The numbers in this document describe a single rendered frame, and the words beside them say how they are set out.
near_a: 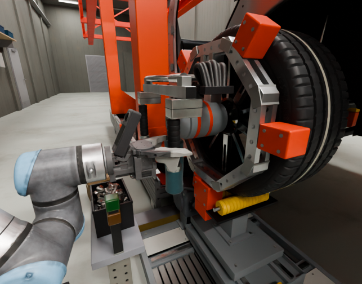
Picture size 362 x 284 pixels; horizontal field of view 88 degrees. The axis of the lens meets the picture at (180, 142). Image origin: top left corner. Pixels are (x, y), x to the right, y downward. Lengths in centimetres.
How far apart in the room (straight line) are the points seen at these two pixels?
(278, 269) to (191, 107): 88
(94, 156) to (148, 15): 80
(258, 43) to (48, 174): 59
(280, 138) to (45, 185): 52
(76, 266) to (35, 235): 99
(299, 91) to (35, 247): 64
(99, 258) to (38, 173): 39
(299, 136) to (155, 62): 78
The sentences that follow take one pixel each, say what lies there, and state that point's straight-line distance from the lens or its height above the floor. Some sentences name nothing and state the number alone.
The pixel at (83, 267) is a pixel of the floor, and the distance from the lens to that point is 137.
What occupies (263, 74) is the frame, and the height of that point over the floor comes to 101.
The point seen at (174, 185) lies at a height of 53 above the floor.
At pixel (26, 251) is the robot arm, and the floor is 75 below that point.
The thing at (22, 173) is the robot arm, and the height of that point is 83.
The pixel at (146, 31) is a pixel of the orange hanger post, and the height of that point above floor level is 122.
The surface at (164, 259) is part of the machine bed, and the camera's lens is 121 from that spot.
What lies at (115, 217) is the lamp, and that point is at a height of 60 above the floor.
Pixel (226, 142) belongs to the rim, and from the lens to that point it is 83.
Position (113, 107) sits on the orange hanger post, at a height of 62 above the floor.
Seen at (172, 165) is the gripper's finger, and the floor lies 79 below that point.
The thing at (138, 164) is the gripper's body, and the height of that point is 80.
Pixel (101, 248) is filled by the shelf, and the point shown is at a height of 45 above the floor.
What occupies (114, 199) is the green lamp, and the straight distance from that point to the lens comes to 61.
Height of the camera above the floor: 99
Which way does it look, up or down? 18 degrees down
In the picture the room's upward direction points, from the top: straight up
